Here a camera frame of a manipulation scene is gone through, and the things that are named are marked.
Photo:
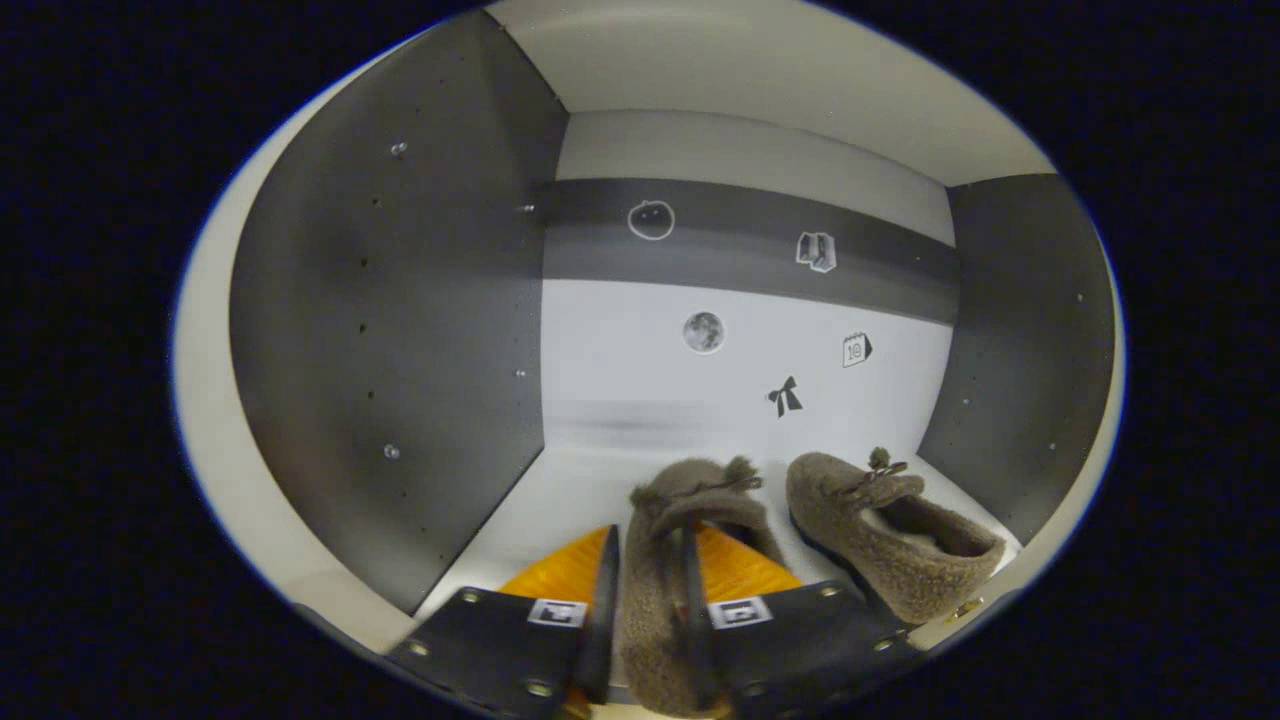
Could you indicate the brown fuzzy shoe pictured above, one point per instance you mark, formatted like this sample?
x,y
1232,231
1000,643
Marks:
x,y
655,620
870,540

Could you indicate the grey shoe cabinet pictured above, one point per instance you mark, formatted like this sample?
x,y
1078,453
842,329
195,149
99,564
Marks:
x,y
620,350

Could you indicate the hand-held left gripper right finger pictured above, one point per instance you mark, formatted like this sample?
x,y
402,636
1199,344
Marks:
x,y
698,620

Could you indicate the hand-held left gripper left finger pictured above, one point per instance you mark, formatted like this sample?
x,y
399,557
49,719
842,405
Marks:
x,y
603,620

